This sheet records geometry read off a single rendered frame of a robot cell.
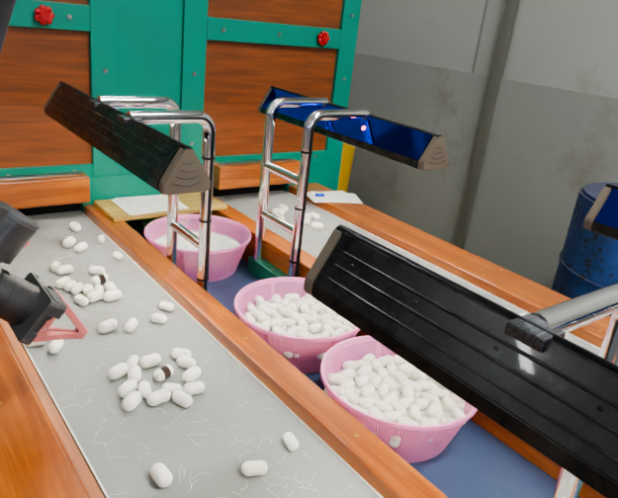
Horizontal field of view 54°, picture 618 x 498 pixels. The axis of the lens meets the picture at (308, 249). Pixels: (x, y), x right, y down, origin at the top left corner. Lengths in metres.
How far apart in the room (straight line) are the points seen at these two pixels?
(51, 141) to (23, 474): 1.03
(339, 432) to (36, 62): 1.16
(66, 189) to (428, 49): 2.48
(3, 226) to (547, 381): 0.62
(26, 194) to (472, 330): 1.30
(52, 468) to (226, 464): 0.22
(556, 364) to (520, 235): 2.87
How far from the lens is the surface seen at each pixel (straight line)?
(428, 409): 1.03
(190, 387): 0.98
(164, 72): 1.76
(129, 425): 0.94
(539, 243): 3.30
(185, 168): 0.93
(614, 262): 2.30
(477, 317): 0.52
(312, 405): 0.94
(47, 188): 1.64
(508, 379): 0.49
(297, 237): 1.38
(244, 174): 1.86
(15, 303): 0.85
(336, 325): 1.22
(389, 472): 0.86
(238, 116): 1.89
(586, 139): 3.14
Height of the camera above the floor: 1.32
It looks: 22 degrees down
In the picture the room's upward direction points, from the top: 7 degrees clockwise
